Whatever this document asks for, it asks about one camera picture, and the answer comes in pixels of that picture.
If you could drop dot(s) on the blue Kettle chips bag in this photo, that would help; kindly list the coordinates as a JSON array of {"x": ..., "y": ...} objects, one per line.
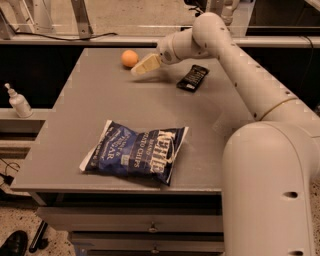
[{"x": 124, "y": 152}]

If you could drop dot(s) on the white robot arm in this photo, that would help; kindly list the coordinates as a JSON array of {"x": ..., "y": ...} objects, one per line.
[{"x": 268, "y": 164}]

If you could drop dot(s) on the lower drawer knob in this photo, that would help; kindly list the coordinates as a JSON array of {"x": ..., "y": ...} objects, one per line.
[{"x": 155, "y": 250}]

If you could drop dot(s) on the metal frame post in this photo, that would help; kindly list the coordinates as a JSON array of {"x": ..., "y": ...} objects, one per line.
[{"x": 214, "y": 6}]

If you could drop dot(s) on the black bar on floor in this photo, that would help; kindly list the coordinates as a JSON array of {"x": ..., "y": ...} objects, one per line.
[{"x": 39, "y": 241}]

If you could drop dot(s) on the white pump bottle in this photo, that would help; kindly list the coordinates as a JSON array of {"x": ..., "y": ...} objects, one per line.
[{"x": 18, "y": 102}]

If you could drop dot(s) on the drawer knob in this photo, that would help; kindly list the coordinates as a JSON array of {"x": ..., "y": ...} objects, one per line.
[
  {"x": 153, "y": 228},
  {"x": 155, "y": 250}
]

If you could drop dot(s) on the black candy bar wrapper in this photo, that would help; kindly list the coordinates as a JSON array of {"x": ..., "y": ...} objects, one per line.
[{"x": 193, "y": 79}]

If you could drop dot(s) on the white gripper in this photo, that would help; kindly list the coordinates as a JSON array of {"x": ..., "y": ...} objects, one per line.
[{"x": 165, "y": 50}]

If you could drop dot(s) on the metal frame leg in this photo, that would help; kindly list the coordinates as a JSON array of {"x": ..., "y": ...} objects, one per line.
[{"x": 82, "y": 19}]

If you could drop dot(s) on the black shoe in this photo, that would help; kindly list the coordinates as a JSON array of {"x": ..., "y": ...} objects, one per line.
[{"x": 15, "y": 244}]

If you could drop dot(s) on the grey drawer cabinet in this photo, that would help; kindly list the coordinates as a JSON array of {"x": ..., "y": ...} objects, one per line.
[{"x": 106, "y": 214}]

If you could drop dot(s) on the orange fruit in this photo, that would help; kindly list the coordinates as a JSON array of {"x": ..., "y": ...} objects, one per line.
[{"x": 129, "y": 58}]

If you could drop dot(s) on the upper drawer knob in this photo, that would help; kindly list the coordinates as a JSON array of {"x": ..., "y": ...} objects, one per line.
[{"x": 153, "y": 228}]

